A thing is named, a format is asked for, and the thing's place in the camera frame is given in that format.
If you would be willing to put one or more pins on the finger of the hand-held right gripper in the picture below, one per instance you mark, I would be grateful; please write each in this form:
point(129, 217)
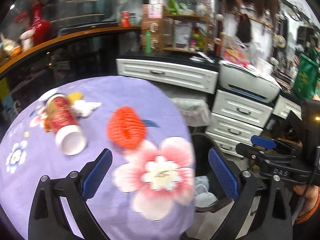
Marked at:
point(252, 152)
point(263, 142)

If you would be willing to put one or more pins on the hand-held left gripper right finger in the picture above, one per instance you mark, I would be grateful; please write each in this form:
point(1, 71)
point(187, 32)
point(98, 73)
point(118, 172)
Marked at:
point(223, 175)

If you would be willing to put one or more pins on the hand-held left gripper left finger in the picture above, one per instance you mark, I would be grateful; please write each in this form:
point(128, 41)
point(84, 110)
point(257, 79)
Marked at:
point(97, 175)

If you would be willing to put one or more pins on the black trash bin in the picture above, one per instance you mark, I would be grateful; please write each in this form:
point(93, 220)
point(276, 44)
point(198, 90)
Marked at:
point(200, 150)

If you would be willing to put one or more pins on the orange mesh fruit net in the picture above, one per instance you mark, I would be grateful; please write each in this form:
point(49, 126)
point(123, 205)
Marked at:
point(120, 127)

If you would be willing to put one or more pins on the red cylindrical canister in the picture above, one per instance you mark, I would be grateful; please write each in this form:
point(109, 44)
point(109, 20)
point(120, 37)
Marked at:
point(62, 120)

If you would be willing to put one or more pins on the small red packet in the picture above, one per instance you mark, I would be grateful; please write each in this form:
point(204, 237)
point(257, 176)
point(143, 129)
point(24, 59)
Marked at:
point(47, 126)

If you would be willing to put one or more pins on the person's right hand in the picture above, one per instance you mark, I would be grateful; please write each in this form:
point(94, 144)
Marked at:
point(310, 200)

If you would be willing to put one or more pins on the purple floral tablecloth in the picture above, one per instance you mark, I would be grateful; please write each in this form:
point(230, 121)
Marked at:
point(100, 205)

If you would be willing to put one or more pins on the white side drawer cabinet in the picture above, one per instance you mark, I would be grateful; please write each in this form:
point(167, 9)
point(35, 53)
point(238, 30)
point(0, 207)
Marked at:
point(285, 107)

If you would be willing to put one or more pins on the white drawer unit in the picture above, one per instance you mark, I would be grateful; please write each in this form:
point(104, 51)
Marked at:
point(240, 115)

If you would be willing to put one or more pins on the green tote bag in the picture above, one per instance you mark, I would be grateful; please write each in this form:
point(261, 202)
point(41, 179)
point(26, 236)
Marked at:
point(306, 77)

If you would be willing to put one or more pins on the white printer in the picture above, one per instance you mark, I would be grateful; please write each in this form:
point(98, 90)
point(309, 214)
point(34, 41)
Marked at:
point(250, 82)

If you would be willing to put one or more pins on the pile of makeup brushes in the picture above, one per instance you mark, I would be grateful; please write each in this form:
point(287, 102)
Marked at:
point(283, 73)

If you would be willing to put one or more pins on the small bin with white liner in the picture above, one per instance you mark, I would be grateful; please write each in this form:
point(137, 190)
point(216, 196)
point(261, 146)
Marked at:
point(192, 110)

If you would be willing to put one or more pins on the white plastic container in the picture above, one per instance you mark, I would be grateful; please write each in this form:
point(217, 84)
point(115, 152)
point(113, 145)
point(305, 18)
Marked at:
point(263, 65)

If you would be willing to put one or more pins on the clear plastic bag pink contents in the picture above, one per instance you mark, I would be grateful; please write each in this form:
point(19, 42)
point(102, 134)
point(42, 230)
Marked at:
point(235, 52)

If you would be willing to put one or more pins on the white black handheld tool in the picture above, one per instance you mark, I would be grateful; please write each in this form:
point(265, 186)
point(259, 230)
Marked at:
point(202, 57)

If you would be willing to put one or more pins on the dark hair bundle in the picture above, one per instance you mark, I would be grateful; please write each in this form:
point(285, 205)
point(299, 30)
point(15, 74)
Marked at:
point(243, 28)

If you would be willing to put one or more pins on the white black pouch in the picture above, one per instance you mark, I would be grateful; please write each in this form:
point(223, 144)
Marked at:
point(182, 35)

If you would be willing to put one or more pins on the curved wooden counter shelf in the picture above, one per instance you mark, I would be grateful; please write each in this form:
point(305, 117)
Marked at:
point(75, 33)

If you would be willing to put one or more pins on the green bottle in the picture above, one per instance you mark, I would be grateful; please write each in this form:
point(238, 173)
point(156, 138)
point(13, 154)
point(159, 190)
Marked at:
point(148, 41)

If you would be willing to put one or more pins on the brown box hook print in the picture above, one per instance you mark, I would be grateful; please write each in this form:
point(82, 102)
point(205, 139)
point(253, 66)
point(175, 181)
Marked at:
point(152, 26)
point(156, 42)

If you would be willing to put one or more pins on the wooden shelf rack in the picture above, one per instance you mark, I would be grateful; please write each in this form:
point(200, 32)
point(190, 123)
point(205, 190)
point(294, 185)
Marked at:
point(185, 17)

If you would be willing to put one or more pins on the jar with white lid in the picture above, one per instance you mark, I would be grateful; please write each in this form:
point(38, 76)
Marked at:
point(26, 40)

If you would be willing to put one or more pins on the paper snack bag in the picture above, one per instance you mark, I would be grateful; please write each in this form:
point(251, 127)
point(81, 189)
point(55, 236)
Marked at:
point(10, 47)

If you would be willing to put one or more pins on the red vase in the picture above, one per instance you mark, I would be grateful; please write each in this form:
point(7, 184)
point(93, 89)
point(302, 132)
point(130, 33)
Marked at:
point(40, 30)

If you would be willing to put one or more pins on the red tin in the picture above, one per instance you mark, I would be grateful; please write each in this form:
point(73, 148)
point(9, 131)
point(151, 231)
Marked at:
point(125, 18)

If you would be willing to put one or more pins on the small teal jar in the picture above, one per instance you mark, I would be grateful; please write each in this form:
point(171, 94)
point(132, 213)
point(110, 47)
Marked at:
point(133, 19)

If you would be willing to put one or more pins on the glass display case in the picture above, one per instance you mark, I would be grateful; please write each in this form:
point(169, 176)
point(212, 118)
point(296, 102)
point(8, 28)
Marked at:
point(82, 10)

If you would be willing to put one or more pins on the green leaves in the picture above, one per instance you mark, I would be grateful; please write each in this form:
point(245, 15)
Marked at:
point(171, 3)

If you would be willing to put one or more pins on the brown box photo print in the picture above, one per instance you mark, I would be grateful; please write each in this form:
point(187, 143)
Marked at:
point(153, 11)

